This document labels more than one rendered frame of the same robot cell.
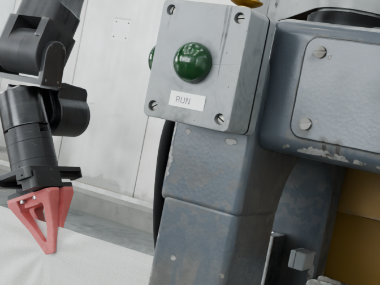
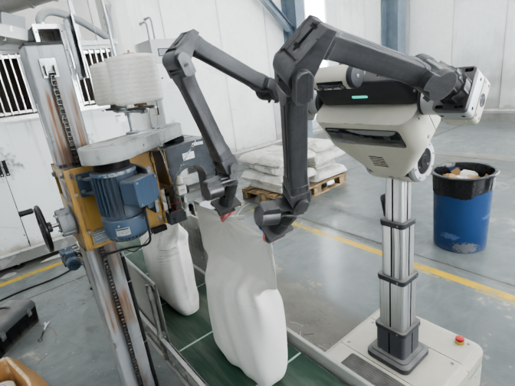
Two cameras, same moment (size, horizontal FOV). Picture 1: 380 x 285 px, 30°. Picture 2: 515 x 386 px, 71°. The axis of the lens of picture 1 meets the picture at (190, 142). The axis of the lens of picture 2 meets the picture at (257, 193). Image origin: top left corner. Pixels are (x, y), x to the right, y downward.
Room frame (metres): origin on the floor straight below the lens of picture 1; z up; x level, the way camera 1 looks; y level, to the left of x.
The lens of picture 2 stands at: (1.98, 0.79, 1.58)
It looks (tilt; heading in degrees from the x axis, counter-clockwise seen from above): 18 degrees down; 203
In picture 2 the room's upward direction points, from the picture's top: 7 degrees counter-clockwise
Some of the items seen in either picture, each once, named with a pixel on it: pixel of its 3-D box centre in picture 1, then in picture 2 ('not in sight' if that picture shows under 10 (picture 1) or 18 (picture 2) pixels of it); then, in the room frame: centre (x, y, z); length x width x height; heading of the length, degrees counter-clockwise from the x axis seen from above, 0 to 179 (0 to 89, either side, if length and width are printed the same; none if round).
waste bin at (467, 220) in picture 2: not in sight; (460, 207); (-1.18, 1.23, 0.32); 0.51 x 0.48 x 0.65; 150
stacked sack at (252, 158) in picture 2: not in sight; (264, 154); (-2.35, -0.90, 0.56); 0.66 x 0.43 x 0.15; 147
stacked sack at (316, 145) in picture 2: not in sight; (307, 144); (-2.82, -0.44, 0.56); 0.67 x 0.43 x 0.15; 60
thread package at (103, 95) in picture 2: not in sight; (110, 83); (0.81, -0.28, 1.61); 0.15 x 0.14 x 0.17; 60
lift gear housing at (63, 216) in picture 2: not in sight; (64, 221); (1.10, -0.39, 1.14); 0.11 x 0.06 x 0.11; 60
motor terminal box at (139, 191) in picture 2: not in sight; (141, 193); (1.08, -0.02, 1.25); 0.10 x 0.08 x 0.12; 175
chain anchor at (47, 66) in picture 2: not in sight; (49, 67); (1.04, -0.30, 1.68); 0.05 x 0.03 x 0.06; 150
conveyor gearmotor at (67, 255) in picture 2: not in sight; (73, 256); (0.15, -1.69, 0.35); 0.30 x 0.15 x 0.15; 60
